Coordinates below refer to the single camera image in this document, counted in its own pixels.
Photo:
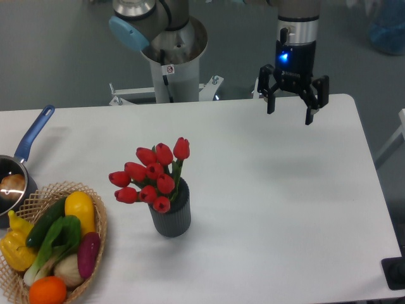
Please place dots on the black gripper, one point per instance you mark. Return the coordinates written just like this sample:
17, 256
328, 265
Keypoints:
293, 73

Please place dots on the red tulip bouquet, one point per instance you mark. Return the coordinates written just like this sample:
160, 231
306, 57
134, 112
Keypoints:
156, 179

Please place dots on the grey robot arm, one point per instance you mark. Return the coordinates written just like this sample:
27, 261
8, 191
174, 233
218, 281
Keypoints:
137, 23

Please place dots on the dark grey ribbed vase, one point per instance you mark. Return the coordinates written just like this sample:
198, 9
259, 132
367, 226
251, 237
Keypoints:
178, 218

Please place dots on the white furniture leg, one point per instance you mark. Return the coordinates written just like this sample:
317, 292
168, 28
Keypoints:
391, 145

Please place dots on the blue translucent bag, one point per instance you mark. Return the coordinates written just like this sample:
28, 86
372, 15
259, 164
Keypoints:
386, 29

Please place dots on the black device at table edge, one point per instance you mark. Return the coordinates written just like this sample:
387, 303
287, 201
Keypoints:
393, 269

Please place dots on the yellow squash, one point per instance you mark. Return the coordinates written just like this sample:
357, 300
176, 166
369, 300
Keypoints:
80, 204

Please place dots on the purple eggplant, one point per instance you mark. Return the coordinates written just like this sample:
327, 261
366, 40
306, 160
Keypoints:
87, 254

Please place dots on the green bok choy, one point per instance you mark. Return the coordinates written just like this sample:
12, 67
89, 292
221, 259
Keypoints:
61, 240

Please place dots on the beige garlic bulb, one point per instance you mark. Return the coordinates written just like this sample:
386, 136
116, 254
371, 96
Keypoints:
67, 271

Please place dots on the dark green cucumber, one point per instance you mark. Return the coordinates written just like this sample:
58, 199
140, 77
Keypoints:
45, 221

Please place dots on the bread roll in saucepan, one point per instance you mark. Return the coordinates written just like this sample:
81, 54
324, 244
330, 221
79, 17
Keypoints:
12, 187

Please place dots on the orange fruit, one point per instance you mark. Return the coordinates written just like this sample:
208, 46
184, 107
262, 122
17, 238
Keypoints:
50, 289

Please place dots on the yellow bell pepper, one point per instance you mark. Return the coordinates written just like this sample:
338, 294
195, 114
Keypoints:
13, 245

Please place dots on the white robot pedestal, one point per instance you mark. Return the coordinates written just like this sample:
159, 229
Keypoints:
174, 62

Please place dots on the blue handled saucepan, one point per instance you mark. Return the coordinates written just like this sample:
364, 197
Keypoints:
16, 164

